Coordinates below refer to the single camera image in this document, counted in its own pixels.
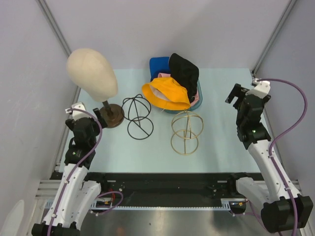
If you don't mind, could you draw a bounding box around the black bucket hat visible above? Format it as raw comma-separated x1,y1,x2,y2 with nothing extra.
168,53,199,103

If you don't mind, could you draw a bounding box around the yellow bucket hat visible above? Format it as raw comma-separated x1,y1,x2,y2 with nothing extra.
142,77,190,111

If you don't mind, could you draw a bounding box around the pink bucket hat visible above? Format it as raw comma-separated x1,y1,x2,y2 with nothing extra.
157,73,200,107

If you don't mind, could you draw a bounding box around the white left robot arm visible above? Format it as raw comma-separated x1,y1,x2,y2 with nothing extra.
31,103,109,236

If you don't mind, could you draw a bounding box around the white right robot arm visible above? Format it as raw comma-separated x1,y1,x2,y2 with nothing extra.
226,81,314,233

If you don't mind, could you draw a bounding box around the brown round stand base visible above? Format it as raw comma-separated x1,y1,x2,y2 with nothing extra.
100,101,125,128

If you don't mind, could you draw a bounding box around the teal plastic basket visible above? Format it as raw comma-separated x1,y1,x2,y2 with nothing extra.
163,81,203,114

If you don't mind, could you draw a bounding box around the beige mannequin head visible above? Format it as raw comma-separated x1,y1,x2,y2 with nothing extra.
66,48,118,102

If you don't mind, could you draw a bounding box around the blue cap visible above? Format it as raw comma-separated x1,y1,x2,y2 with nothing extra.
149,57,170,81

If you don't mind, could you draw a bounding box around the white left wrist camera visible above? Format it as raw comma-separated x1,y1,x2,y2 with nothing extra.
65,102,89,120

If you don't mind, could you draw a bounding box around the black wire hat stand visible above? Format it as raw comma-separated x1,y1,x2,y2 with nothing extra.
121,94,154,140

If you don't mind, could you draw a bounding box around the gold wire hat stand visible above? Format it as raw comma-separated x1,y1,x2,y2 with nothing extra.
170,110,204,156

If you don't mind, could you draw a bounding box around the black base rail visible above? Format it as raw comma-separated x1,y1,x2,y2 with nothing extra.
49,172,266,209

